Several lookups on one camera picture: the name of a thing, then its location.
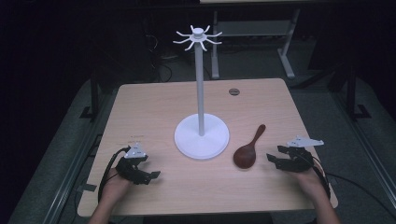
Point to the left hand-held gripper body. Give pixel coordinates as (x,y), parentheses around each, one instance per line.
(130,168)

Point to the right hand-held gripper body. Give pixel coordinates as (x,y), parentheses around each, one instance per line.
(299,157)

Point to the brown wooden spoon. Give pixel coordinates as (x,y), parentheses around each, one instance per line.
(245,155)

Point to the white hook stand rack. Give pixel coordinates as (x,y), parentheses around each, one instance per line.
(201,138)

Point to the person's left hand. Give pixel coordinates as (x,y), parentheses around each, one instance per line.
(114,188)

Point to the person's right hand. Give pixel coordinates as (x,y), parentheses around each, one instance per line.
(308,183)

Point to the grey tape piece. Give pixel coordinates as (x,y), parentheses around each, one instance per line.
(87,188)

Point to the black metal stand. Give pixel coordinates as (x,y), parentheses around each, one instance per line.
(353,96)
(93,99)

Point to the grey round table grommet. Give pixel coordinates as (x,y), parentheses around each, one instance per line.
(234,91)

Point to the white desk frame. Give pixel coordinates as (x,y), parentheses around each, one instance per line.
(249,29)

